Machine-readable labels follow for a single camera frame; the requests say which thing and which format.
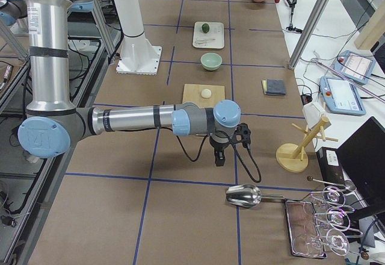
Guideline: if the black laptop monitor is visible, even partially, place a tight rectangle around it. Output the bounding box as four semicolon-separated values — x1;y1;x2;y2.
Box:
337;117;384;223

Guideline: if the bamboo cutting board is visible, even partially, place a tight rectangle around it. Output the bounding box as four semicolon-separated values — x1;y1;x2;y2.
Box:
182;84;226;108

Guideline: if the grey yellow folded cloth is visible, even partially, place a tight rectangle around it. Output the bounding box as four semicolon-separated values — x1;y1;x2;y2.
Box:
261;79;286;96

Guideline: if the clear wine glass middle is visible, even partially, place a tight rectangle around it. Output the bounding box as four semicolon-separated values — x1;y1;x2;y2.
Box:
314;207;363;235

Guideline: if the wooden mug tree stand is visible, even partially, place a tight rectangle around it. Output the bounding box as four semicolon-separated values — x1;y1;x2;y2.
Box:
276;114;338;173

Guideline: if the clear wine glass far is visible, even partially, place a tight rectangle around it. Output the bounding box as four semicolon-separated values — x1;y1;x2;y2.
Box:
310;185;347;207

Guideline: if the blue teach pendant far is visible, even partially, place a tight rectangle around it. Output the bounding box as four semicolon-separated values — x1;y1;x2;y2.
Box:
334;50;376;85

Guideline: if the dark tray with glasses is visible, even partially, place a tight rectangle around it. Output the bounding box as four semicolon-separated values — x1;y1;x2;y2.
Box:
284;199;327;259

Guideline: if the white bear serving tray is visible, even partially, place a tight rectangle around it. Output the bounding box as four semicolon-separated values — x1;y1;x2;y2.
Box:
192;22;224;49

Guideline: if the aluminium frame post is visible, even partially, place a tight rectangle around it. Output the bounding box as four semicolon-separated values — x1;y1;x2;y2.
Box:
288;0;329;70

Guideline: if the light green bowl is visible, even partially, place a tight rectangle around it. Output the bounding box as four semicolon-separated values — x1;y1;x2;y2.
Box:
200;52;223;71

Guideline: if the metal scoop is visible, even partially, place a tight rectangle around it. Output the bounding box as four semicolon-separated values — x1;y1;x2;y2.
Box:
226;184;285;208

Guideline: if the blue teach pendant near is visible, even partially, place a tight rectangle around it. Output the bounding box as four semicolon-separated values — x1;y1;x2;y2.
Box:
319;76;366;116

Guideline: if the blue teach pendant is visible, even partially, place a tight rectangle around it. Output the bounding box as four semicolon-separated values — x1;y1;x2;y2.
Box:
334;50;376;85
319;76;366;116

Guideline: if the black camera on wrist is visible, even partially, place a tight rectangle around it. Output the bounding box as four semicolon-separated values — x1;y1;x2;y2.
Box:
233;123;251;149

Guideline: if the white mug on stand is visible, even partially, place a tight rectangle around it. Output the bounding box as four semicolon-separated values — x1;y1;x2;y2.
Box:
303;102;326;128

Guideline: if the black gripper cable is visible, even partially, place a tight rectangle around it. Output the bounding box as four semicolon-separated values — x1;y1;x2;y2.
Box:
176;126;262;183

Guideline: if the white steamed bun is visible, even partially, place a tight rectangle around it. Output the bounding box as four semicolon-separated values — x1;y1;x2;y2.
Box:
200;89;212;99

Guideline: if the black box under monitor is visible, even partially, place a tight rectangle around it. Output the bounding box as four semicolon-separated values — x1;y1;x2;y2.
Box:
316;147;345;184

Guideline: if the clear wine glass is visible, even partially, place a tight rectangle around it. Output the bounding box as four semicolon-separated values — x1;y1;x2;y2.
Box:
310;185;347;207
314;207;363;235
292;229;352;258

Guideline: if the green avocado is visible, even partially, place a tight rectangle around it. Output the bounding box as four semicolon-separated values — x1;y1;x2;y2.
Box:
201;23;210;34

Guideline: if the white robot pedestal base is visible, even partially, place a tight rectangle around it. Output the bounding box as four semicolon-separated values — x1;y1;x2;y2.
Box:
114;0;162;75

